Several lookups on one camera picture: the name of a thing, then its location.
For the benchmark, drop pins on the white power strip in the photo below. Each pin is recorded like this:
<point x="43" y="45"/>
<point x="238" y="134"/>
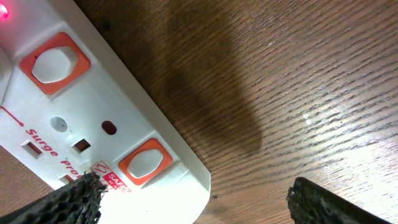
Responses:
<point x="69" y="106"/>

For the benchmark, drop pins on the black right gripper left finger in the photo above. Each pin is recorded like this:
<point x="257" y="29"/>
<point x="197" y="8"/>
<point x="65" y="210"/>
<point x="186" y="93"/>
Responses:
<point x="76" y="202"/>

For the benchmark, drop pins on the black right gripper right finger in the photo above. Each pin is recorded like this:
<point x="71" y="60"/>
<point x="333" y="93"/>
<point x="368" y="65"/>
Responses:
<point x="311" y="203"/>

